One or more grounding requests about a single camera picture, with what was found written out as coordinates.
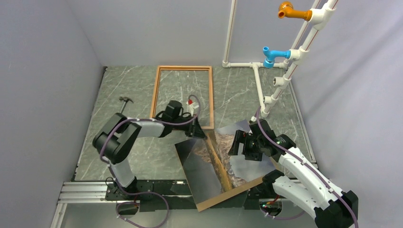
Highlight wooden picture frame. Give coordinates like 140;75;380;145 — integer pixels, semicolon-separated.
150;66;214;130

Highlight black handled claw hammer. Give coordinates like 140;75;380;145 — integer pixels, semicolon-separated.
118;96;133;114

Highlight white PVC pipe rack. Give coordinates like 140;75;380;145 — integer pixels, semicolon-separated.
222;0;338;117

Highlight glossy mountain landscape photo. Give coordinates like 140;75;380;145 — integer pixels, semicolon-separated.
175;121;278;204

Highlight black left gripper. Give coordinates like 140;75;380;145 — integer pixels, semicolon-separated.
172;114;208;140

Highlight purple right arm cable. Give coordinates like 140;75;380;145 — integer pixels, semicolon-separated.
255;107;360;228

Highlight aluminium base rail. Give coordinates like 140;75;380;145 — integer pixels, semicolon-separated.
50;179;316;228

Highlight brown backing board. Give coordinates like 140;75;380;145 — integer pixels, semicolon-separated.
195;138;281;212

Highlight orange pipe elbow fitting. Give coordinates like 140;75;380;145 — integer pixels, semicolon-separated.
278;1;313;21

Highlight blue pipe elbow fitting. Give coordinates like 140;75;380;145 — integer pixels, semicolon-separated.
262;47;291;68

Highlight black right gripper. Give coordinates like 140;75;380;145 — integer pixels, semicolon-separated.
228;129;264;161

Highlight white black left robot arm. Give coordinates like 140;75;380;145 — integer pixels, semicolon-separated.
92;95;206;200

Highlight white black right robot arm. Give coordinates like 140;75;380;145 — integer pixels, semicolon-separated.
228;119;358;228

